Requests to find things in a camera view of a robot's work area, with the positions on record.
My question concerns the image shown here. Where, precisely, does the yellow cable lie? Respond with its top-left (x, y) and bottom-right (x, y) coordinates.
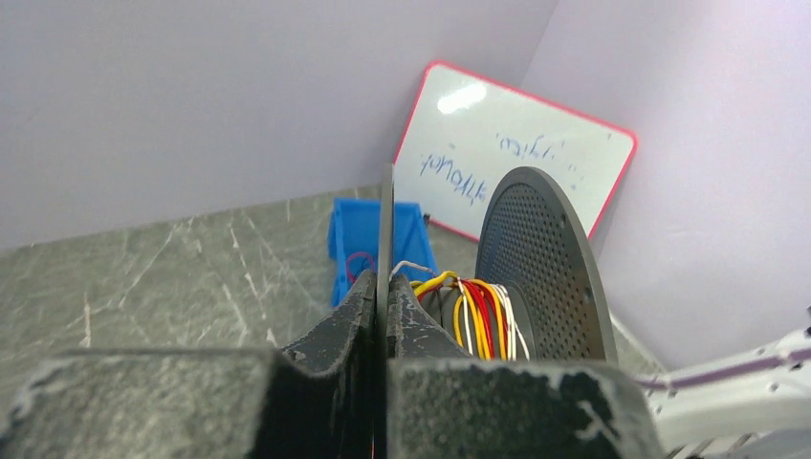
top-left (410, 271), bottom-right (508, 361)

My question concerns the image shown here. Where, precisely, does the blue plastic bin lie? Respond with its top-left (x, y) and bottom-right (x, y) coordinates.
top-left (327, 197), bottom-right (440, 307)

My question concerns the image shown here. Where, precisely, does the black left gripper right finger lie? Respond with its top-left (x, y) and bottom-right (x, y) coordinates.
top-left (385, 275), bottom-right (665, 458)

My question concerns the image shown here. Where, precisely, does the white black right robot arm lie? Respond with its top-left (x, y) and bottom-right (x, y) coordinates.
top-left (635, 327), bottom-right (810, 458)

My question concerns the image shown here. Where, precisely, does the white board red frame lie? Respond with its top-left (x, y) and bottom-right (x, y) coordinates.
top-left (393, 61), bottom-right (638, 240)

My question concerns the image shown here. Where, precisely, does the white cable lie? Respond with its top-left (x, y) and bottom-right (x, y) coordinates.
top-left (389, 259), bottom-right (531, 362)

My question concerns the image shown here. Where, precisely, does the red cable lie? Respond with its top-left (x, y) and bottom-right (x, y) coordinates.
top-left (414, 281), bottom-right (502, 361)

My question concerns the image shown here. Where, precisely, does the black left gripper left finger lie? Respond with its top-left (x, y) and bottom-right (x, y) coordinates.
top-left (1, 272), bottom-right (377, 458)

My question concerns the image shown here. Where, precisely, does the grey perforated cable spool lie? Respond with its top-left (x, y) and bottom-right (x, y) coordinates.
top-left (386, 166), bottom-right (618, 363)

